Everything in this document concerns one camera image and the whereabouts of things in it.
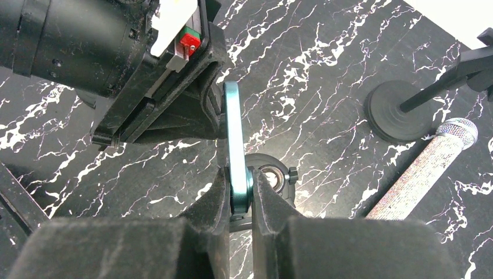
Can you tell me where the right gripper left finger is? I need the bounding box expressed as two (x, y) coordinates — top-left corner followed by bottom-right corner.
(9, 168), (231, 278)

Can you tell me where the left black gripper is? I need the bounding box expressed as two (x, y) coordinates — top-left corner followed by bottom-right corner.
(1, 1), (227, 148)

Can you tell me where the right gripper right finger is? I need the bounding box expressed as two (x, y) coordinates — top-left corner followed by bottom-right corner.
(252, 171), (458, 278)

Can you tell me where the black phone blue edge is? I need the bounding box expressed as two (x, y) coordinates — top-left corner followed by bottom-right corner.
(223, 81), (253, 217)

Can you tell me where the black microphone stand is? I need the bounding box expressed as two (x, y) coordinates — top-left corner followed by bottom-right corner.
(364, 27), (492, 144)

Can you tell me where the glitter microphone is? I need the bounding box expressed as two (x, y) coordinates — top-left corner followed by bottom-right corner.
(366, 117), (478, 220)

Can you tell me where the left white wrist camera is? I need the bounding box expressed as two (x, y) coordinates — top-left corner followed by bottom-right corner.
(150, 0), (198, 58)

